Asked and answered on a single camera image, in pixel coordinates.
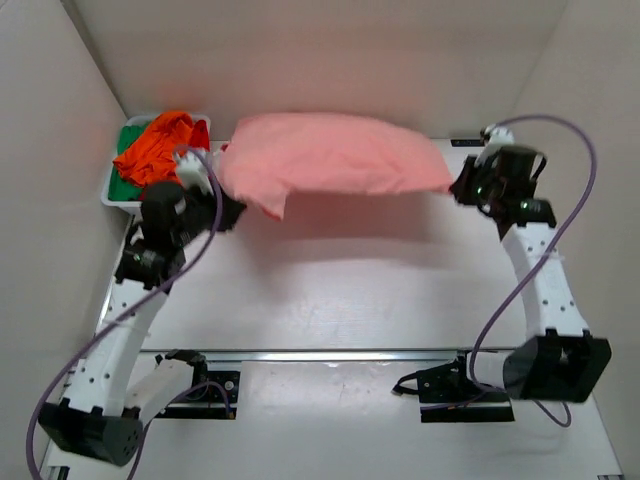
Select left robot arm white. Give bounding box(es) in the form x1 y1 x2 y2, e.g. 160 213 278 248
34 182 246 467

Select blue table label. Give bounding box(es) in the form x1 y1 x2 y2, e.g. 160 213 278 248
450 139 483 148

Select green t shirt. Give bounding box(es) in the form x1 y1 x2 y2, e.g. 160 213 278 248
108 124 151 204

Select red t shirt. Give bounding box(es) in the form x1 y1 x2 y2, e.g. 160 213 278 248
139 118 211 201

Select pink t shirt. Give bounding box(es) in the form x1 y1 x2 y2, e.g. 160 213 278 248
218 113 453 219

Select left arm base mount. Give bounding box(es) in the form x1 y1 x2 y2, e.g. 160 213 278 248
154 350 241 420

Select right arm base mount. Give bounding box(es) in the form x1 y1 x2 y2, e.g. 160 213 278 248
392 352 515 424

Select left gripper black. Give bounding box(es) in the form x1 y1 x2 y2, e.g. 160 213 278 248
179 171 251 237

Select orange t shirt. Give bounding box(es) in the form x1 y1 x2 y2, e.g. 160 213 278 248
113 111 194 188

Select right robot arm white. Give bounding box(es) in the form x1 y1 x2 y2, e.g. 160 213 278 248
448 144 612 404

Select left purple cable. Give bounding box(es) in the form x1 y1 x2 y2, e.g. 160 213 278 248
25 144 236 480

